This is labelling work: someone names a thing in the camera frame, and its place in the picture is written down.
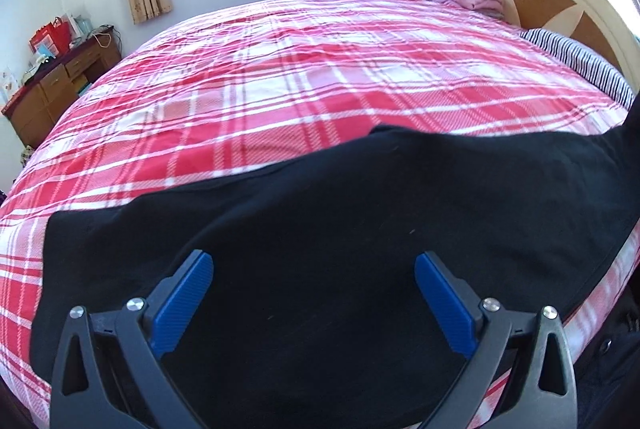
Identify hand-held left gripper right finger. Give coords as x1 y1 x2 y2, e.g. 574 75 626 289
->
414 250 578 429

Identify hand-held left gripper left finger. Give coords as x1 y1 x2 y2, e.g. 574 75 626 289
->
49 249 215 429

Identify black pants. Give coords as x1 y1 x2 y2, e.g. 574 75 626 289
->
30 122 640 429

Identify red plaid bed sheet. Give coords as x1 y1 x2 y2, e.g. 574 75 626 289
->
0 0 640 429

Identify wooden desk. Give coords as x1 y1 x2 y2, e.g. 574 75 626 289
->
1 26 122 147

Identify striped pillow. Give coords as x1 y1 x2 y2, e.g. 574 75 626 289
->
520 28 636 110

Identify white greeting card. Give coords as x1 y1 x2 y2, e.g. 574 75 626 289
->
0 68 21 102

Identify white paper bag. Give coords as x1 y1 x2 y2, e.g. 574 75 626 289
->
65 14 93 42

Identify red gift bag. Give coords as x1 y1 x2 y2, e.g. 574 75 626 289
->
29 16 71 57

